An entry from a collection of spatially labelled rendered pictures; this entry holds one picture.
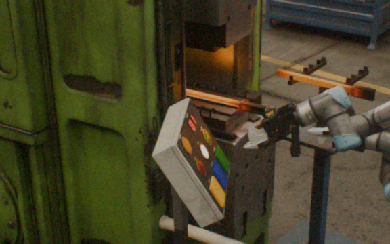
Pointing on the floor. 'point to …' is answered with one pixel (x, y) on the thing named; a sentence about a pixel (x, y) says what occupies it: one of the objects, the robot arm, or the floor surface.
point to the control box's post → (180, 221)
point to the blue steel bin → (341, 15)
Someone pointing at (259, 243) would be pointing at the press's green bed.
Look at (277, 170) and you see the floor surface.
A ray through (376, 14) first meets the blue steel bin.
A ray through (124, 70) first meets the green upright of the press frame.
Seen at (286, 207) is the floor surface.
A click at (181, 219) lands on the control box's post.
